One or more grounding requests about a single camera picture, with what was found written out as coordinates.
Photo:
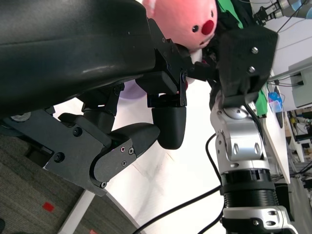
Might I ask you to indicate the grey background robot arm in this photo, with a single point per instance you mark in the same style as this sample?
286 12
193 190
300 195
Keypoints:
282 6

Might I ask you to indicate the white equipment box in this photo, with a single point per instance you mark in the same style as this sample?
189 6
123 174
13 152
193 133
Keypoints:
302 83

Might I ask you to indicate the red floor tape mark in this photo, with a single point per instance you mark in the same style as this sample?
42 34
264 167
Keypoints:
48 207

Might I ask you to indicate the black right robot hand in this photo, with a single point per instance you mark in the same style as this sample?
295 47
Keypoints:
243 61

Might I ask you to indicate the green cloth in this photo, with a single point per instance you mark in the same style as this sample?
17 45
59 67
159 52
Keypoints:
262 104

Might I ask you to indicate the white table leg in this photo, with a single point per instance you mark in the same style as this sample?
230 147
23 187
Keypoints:
75 212

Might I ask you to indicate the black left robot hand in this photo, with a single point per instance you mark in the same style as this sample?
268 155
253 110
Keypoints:
73 48

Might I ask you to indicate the pink plush doll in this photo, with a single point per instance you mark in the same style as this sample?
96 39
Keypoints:
180 24

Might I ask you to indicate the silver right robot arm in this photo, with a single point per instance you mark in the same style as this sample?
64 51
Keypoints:
241 136

